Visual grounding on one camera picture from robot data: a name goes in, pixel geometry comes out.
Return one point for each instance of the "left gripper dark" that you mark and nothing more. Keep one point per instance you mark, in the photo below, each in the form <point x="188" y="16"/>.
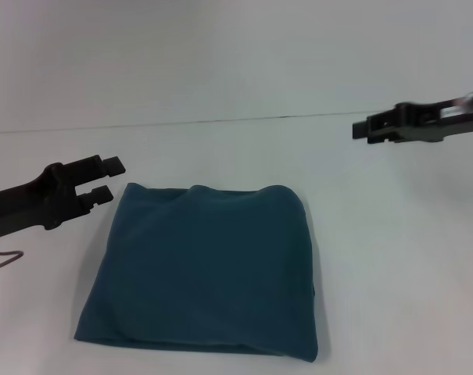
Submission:
<point x="33" y="203"/>

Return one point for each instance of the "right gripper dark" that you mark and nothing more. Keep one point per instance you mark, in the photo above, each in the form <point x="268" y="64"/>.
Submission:
<point x="447" y="121"/>

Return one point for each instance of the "teal T-shirt with FREE print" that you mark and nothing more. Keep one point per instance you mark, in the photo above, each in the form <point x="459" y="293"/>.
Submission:
<point x="205" y="273"/>

